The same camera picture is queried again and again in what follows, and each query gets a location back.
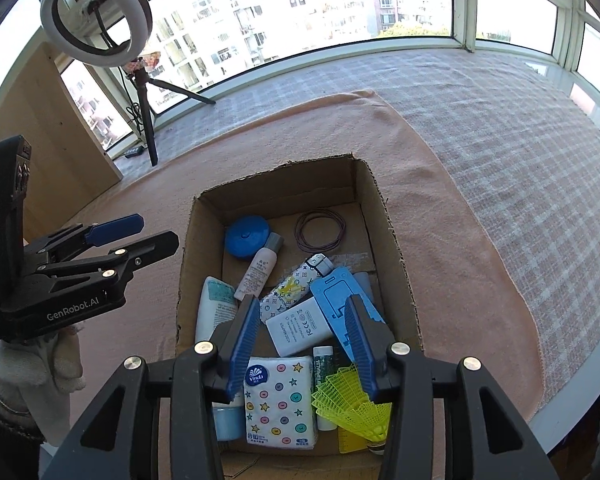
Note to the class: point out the person's left hand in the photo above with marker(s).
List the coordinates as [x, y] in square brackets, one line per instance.
[25, 375]

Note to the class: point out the patterned lighter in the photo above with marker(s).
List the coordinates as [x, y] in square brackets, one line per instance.
[285, 295]

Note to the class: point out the patterned tissue pack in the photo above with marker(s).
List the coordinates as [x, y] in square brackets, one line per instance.
[277, 405]

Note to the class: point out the small white bottle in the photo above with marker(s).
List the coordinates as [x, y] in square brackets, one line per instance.
[257, 270]

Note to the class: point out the checkered cloth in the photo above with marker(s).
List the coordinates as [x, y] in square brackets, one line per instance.
[505, 135]

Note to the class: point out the yellow and black ruler card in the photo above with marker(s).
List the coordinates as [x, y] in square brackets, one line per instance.
[350, 442]

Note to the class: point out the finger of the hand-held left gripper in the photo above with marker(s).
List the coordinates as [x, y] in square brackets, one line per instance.
[115, 229]
[150, 250]

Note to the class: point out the black tripod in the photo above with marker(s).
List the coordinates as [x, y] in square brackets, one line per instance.
[147, 120]

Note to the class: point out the green and white lip balm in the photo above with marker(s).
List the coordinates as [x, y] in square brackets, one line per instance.
[323, 360]

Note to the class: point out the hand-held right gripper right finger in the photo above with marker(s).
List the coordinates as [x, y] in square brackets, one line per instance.
[360, 345]

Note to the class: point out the large light wooden board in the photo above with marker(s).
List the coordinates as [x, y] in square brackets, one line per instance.
[65, 135]

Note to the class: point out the white window frame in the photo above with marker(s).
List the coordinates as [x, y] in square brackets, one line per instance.
[462, 5]

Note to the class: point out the white charger plug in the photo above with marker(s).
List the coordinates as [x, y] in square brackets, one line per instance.
[300, 327]

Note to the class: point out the cardboard box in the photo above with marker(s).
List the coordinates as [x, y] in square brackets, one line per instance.
[400, 285]

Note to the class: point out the blue round tape measure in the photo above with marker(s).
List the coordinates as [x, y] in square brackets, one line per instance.
[245, 237]

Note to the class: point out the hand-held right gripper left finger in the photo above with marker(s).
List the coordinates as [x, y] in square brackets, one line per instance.
[245, 340]

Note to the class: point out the yellow shuttlecock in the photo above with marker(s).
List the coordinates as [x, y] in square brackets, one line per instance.
[347, 410]

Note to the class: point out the white and blue sunscreen tube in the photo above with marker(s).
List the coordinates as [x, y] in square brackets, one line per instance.
[215, 310]

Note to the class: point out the blue phone stand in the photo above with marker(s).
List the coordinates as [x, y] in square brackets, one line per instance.
[330, 300]

